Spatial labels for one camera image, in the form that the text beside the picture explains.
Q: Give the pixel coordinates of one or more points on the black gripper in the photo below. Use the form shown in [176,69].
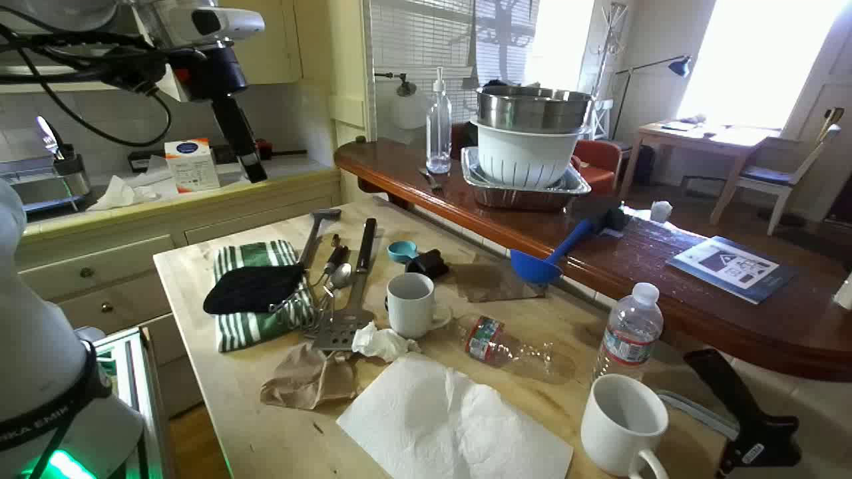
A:
[214,73]

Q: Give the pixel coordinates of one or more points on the small white mug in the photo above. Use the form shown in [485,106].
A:
[411,306]

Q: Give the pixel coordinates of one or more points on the large white mug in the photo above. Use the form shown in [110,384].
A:
[621,427]

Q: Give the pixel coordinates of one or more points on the dark wooden bar counter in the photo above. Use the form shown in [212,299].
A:
[710,309]

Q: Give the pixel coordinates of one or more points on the white box blue logo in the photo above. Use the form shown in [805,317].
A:
[191,162]

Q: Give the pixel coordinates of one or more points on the crumpled white plastic wrap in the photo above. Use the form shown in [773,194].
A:
[135,188]

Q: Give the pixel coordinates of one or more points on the black cloth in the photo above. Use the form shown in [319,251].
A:
[255,287]

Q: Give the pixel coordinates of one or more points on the cream cabinet with drawers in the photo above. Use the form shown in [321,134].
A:
[107,266]

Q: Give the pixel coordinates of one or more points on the green white striped towel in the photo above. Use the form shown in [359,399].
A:
[255,334]

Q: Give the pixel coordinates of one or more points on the clear pump sanitizer bottle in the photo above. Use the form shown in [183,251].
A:
[439,129]

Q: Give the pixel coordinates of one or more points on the small teal measuring cup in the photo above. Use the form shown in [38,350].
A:
[403,251]

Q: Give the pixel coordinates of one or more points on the dish rack with utensils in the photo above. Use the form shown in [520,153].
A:
[35,176]

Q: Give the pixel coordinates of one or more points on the metal slotted spatula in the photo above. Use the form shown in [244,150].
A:
[343,329]

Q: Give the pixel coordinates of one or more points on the small black object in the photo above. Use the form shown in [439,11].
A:
[429,263]

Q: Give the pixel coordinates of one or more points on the crumpled white tissue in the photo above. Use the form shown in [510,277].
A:
[381,341]

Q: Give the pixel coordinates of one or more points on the aluminium foil tray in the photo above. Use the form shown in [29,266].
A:
[522,198]

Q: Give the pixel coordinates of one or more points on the blue plastic scoop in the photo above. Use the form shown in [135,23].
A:
[537,263]

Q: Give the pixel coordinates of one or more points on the crushed clear plastic bottle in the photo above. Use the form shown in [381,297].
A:
[496,343]

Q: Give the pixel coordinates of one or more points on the white paper towel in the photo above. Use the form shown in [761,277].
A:
[444,427]

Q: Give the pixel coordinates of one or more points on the small white jar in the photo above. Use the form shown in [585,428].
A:
[661,211]

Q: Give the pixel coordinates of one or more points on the upright clear water bottle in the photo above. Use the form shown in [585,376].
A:
[630,335]

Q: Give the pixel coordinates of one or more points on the blue desk lamp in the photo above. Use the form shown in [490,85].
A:
[680,64]

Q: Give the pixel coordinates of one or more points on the wooden desk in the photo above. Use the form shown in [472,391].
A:
[702,137]

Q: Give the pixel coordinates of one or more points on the blue white magazine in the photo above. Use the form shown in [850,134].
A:
[731,266]

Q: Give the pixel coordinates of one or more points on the bright window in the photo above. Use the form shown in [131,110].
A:
[754,54]

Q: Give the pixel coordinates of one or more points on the wooden chair blue seat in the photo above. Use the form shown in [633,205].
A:
[782,169]

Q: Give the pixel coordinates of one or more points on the wall lamp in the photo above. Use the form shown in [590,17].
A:
[400,82]

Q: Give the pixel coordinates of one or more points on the aluminium frame stand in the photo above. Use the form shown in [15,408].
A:
[124,382]

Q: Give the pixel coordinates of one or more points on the black clamp mount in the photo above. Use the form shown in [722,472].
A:
[746,415]

